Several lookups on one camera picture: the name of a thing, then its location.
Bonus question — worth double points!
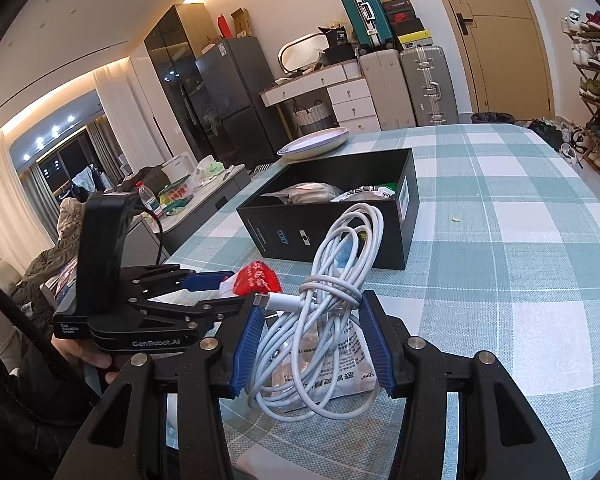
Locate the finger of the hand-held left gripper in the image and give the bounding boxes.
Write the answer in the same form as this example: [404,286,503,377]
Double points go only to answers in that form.
[120,264,236,293]
[130,292,253,326]

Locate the red white packet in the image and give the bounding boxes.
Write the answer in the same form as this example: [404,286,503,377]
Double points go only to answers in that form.
[220,260,283,296]

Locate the wooden shoe rack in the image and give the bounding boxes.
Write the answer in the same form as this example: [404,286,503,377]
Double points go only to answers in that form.
[562,25,600,181]

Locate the zip bag of white shoelaces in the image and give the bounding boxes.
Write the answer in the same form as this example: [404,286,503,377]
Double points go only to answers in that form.
[260,182,343,206]

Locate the dark glass cabinet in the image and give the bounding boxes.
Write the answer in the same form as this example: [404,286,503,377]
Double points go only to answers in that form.
[144,3,231,171]

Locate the dark jacket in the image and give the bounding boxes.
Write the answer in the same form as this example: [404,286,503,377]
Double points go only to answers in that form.
[122,165,171,193]

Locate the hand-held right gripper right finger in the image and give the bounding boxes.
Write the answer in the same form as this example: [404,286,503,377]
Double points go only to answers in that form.
[358,291,573,480]

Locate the white kettle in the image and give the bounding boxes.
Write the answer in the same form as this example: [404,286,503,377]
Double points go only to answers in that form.
[160,154,196,186]

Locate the white curtain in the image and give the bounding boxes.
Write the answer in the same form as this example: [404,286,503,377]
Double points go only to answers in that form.
[92,57,161,181]

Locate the green white packet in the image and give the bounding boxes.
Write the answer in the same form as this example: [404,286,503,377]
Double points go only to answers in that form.
[330,182,398,203]

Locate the red black shoe box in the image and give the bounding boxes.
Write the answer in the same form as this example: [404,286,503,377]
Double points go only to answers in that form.
[386,10,423,36]

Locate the silver suitcase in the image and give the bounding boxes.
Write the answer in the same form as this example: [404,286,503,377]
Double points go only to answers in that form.
[400,45,460,126]

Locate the woven basket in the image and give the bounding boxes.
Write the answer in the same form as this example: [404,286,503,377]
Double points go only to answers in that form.
[291,100,338,133]

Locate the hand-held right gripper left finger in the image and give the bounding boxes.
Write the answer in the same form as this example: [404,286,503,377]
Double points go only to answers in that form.
[62,292,271,480]

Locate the dark shoes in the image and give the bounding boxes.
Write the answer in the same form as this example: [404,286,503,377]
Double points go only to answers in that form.
[471,111,516,125]

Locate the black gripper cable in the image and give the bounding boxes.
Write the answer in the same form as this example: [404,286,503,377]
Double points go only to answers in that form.
[0,267,66,376]

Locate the black yellow shoe box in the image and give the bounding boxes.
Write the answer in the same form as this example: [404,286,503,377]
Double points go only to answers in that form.
[396,30,433,50]

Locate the plastic bottle red label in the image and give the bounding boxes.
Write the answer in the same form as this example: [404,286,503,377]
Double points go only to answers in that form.
[136,181,165,218]

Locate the white oval plate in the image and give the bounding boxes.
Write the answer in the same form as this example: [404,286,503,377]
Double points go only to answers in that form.
[276,127,352,162]

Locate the tall cardboard box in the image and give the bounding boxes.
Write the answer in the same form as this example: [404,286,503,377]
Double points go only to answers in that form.
[230,7,253,38]

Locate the person's left hand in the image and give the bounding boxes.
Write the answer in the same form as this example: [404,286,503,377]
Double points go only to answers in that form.
[50,332,121,386]

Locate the beige suitcase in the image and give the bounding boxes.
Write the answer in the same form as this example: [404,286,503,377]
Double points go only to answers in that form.
[357,49,416,131]

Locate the black cardboard box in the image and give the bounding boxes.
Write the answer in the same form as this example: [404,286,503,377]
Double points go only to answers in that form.
[236,147,421,272]

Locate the shoe rack with shoes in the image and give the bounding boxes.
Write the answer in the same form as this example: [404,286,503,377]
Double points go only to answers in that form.
[560,7,600,171]

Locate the black bag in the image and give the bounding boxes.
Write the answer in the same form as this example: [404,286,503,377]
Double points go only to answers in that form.
[317,24,356,63]

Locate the white printed packet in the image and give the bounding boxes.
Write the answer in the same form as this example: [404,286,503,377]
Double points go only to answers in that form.
[260,310,381,413]

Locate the person's left forearm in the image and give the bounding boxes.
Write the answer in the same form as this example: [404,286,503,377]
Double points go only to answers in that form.
[0,350,111,480]

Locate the pile of shoes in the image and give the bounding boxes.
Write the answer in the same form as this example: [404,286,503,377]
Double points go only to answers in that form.
[525,117,588,166]

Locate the white dresser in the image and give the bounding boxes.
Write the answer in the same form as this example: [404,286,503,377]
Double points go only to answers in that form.
[259,62,381,133]

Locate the green white tissue box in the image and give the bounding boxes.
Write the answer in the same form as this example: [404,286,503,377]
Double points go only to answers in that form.
[195,156,226,181]

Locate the white charging cable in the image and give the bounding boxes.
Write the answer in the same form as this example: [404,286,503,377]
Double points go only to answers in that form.
[246,202,386,421]

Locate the oval mirror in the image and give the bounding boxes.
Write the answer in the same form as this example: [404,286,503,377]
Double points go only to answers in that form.
[278,32,333,73]

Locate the wooden door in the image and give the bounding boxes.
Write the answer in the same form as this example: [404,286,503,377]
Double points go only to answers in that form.
[425,0,553,123]

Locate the grey low cabinet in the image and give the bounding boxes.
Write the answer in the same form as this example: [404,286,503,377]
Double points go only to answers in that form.
[150,165,251,266]

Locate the floral bowl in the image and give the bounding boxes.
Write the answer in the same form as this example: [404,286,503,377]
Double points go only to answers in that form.
[157,180,193,208]

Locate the grey fridge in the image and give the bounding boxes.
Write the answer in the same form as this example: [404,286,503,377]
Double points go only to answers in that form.
[195,36,291,168]

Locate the teal suitcase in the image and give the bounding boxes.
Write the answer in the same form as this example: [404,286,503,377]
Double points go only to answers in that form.
[336,0,395,53]

